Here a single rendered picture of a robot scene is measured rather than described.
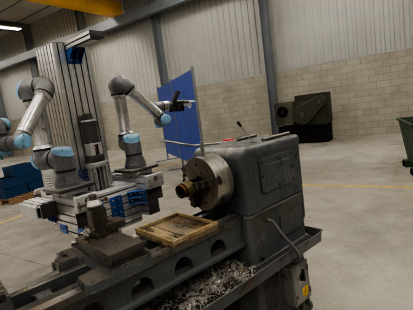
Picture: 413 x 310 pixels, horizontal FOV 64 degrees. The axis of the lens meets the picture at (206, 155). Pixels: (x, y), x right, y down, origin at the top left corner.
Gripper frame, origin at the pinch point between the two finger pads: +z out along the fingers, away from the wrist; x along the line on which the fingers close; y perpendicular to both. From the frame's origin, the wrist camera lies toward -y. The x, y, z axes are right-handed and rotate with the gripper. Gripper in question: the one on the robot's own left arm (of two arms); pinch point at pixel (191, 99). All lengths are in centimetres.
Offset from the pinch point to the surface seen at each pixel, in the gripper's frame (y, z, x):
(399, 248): 148, 162, 80
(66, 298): 56, -115, 118
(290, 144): 27, 29, 82
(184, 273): 73, -62, 106
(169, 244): 56, -67, 104
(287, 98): 105, 684, -662
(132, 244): 46, -86, 111
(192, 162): 28, -37, 73
